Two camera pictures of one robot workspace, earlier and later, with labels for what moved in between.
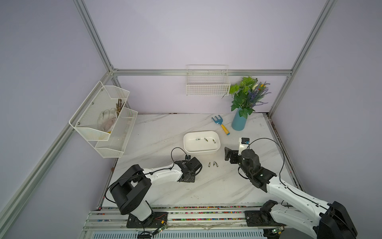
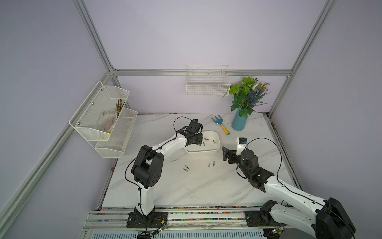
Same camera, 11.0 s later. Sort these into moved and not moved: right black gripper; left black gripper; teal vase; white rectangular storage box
Moved: left black gripper
Not moved: right black gripper; white rectangular storage box; teal vase
